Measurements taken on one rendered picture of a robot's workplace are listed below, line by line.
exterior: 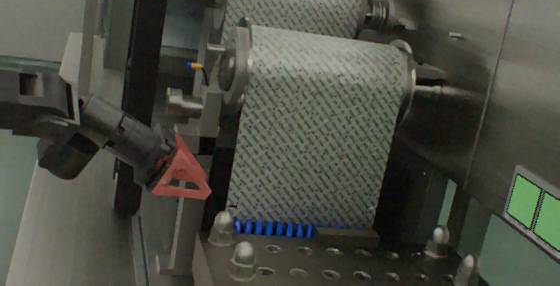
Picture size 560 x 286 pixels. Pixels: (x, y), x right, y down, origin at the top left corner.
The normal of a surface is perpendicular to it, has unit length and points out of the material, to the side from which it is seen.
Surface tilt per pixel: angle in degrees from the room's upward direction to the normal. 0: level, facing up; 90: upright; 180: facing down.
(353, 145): 90
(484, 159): 90
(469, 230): 90
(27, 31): 90
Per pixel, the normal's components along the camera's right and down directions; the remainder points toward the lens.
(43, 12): 0.25, 0.29
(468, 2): -0.96, -0.10
